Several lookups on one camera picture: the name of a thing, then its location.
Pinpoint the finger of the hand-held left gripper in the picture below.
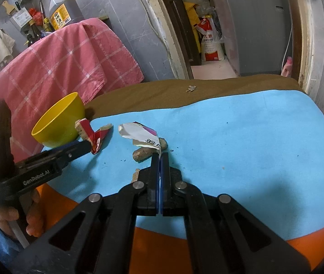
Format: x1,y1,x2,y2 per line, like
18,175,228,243
55,140,93,166

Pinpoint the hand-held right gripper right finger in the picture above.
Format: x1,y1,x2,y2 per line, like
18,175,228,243
160,152,312,274

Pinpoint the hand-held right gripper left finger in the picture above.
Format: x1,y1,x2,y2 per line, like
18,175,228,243
11,153,161,274

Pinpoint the red torn wrapper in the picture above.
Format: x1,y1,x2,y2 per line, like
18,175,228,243
74,118,114,155

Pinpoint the white foil wrapper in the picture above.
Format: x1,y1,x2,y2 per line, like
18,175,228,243
118,122,162,156

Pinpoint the person's left hand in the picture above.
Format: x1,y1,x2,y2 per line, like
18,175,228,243
0,188,46,238

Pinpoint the yellow plastic bowl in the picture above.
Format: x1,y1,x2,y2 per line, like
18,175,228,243
31,92,87,148

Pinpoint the orange cloth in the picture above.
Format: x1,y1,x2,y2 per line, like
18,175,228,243
34,183,324,274

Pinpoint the light blue cloth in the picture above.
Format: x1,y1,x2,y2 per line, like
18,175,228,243
41,90,324,240

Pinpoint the pink checked cloth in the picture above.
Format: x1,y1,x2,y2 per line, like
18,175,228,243
0,18,145,203

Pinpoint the brown table cloth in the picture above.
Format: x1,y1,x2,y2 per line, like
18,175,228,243
85,74,308,119

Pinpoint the white hanging towel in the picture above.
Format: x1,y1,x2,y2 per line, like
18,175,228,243
0,26,16,65

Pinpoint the large cooking oil bottle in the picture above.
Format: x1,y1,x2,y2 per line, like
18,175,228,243
49,0,85,31

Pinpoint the red plastic bag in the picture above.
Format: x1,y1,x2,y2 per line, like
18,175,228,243
29,8,43,26

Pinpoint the white red rice sack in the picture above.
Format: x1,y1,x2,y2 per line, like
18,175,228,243
194,16,226,62

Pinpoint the dark wooden door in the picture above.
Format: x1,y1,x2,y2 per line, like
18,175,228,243
162,0,194,79

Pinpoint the wooden brush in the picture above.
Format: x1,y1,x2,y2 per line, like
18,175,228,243
2,0,18,17

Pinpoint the pink bottle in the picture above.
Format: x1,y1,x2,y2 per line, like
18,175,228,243
282,56,293,77

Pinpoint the yellow bag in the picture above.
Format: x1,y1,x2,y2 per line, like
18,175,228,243
183,1,202,53

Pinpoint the clear plastic bag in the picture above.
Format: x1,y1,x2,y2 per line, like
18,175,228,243
194,0,216,18

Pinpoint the grey refrigerator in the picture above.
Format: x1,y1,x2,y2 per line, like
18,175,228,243
209,0,293,76

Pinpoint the wooden door frame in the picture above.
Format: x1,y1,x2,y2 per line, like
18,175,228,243
137,0,322,92

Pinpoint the white power cable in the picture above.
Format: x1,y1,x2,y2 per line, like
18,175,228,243
281,26,293,75

